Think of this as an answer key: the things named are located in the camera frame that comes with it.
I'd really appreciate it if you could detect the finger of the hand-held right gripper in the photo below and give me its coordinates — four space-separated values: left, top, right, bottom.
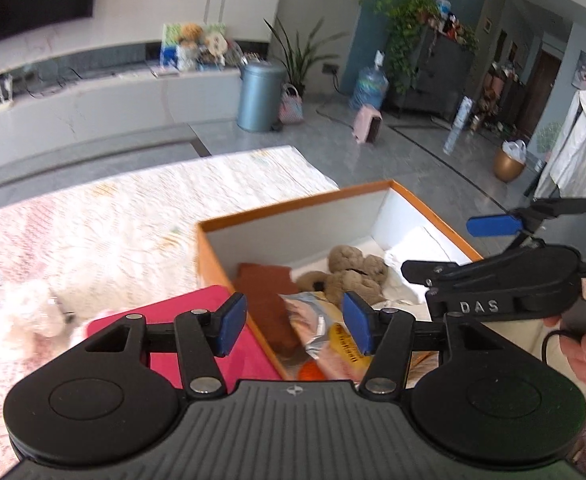
401 259 484 288
466 197 586 239

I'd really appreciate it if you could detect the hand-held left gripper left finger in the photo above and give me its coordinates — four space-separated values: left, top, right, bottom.
80 292 248 398

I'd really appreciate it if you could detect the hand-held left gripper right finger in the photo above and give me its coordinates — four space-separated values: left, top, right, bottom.
342 292 504 398

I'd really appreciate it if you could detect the rust brown cloth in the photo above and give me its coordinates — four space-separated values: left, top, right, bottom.
234 262 304 358

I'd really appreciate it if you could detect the foil snack packet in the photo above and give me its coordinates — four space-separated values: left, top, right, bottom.
279 292 374 381

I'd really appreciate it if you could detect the beige plush toy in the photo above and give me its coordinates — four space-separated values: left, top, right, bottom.
295 245 390 308

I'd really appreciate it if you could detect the orange cardboard box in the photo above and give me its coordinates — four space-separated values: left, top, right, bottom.
195 180 484 382

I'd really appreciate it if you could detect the person's right hand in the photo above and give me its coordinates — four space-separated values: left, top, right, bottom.
544 310 586 387

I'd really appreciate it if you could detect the gold pot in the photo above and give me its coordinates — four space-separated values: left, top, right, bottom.
493 139 528 183

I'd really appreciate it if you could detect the printed paper roll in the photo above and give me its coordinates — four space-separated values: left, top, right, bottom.
443 97 474 153

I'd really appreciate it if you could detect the white hanging coat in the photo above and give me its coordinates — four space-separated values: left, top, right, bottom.
535 89 586 200

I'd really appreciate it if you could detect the patterned quilt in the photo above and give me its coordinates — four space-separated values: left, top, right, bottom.
0 145 341 480

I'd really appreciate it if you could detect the dark grey cabinet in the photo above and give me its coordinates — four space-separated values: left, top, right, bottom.
398 25 476 121

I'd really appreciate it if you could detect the pink stool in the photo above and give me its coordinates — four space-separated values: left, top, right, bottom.
354 106 383 146

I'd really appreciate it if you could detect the blue water jug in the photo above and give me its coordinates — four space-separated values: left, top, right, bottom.
349 50 389 112

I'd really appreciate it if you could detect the white fluffy plush toy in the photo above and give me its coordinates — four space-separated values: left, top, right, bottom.
0 280 69 352

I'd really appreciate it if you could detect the woven pastel basket bag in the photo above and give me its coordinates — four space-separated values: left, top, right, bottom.
279 84 304 125

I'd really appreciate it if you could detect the dark cabinet with plants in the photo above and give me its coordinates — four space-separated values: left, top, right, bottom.
375 0 478 96

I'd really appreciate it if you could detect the grey metal trash can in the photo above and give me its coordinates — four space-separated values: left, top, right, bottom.
236 61 286 133

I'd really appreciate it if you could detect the tall leafy floor plant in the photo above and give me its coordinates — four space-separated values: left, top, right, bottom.
264 17 346 97

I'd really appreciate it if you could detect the white marble television console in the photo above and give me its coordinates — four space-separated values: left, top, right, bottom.
0 40 244 177

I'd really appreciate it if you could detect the white round face ornament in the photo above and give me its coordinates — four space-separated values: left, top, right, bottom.
204 32 226 58

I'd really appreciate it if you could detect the brown teddy bear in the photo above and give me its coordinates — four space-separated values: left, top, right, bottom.
179 24 204 71

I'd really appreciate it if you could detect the black cable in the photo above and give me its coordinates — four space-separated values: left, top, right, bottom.
542 329 581 363

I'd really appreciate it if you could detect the framed wall picture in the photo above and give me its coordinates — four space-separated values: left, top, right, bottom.
570 50 586 98

